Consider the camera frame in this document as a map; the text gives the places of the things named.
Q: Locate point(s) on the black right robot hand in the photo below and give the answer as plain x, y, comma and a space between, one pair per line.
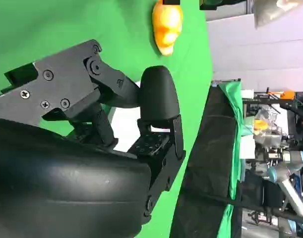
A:
54, 173

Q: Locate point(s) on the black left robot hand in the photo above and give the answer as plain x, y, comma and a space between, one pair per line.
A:
171, 2

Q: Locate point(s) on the lilac plate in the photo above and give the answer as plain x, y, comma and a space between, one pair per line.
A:
124, 124

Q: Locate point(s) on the green table cloth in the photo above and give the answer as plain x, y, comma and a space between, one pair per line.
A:
67, 19

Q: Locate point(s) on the clear plastic bag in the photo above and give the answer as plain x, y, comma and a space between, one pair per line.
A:
277, 11

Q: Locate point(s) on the green hanging cloth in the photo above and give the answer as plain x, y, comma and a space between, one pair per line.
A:
236, 111

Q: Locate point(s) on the orange workshop tool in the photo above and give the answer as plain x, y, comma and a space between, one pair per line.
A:
286, 94

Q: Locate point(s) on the black backdrop cloth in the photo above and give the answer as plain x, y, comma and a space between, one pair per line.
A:
210, 148

